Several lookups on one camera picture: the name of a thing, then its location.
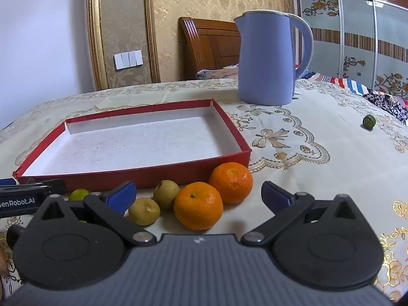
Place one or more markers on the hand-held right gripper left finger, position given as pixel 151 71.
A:
pixel 121 197

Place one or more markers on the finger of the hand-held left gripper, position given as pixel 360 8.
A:
pixel 6 181
pixel 47 186

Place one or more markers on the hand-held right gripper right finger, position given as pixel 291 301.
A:
pixel 274 196

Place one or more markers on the small yellow-green fruit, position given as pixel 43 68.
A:
pixel 166 193
pixel 144 211

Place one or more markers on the green tomato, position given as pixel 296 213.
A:
pixel 369 122
pixel 79 194

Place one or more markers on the orange mandarin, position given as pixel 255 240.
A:
pixel 231 182
pixel 198 207

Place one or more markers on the red cardboard box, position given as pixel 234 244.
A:
pixel 143 143

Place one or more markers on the cream gold-patterned tablecloth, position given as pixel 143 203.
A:
pixel 328 178

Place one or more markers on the pile of clothes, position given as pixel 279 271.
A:
pixel 216 73

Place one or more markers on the blue electric kettle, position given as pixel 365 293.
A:
pixel 266 60

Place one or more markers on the wooden bed headboard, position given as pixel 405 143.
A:
pixel 210 47

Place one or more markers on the floral sliding-door wardrobe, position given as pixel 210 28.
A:
pixel 357 22

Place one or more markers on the white wall switch panel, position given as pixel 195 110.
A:
pixel 128 59

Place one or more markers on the gold wall frame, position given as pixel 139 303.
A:
pixel 93 38

